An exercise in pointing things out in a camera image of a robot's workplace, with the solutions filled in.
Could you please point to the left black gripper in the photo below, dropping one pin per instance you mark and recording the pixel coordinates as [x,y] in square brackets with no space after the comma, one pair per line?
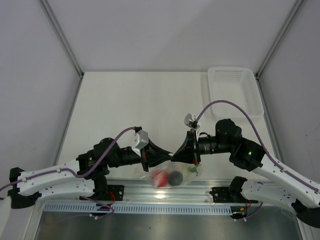
[154,161]

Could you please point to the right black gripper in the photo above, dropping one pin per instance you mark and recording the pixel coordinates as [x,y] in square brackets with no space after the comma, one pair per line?
[187,153]

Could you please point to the white daikon radish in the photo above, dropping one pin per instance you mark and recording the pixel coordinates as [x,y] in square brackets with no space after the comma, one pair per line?
[193,170]

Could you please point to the clear zip top bag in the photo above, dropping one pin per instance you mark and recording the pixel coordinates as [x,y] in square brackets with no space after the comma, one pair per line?
[169,166]

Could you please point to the red tomato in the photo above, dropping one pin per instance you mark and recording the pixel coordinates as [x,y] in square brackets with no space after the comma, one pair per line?
[159,178]

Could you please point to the black round food item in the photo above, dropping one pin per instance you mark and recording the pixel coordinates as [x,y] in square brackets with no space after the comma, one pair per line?
[175,178]

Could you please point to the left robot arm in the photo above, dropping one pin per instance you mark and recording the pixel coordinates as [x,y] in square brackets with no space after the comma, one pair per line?
[83,177]

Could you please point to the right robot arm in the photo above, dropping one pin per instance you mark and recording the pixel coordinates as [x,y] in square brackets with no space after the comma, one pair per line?
[296,193]

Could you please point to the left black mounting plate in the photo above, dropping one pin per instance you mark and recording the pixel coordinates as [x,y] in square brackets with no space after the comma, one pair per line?
[115,193]

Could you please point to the black mounting plate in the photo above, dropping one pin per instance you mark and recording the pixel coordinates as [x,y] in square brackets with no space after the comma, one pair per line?
[226,195]
[115,193]

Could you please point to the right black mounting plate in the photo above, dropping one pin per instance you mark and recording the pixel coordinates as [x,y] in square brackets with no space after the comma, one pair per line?
[226,195]

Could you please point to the white plastic basket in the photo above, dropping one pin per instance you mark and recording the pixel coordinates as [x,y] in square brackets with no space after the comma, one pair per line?
[237,85]

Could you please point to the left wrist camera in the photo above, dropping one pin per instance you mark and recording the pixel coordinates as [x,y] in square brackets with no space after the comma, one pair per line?
[141,140]

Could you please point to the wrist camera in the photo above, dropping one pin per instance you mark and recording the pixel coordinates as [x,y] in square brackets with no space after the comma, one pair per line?
[190,121]
[141,140]

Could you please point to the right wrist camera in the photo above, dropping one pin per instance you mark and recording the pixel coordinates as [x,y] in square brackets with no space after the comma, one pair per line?
[190,121]

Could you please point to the white slotted cable duct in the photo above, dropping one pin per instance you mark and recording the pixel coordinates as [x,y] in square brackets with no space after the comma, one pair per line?
[130,208]

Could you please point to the right aluminium frame post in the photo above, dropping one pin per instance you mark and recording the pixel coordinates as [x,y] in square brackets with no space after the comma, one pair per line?
[280,36]

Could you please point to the aluminium frame post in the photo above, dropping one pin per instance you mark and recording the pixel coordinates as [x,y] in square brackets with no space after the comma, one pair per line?
[53,21]
[280,36]

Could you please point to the left aluminium frame post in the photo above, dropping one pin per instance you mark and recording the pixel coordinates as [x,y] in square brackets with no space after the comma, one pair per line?
[53,21]

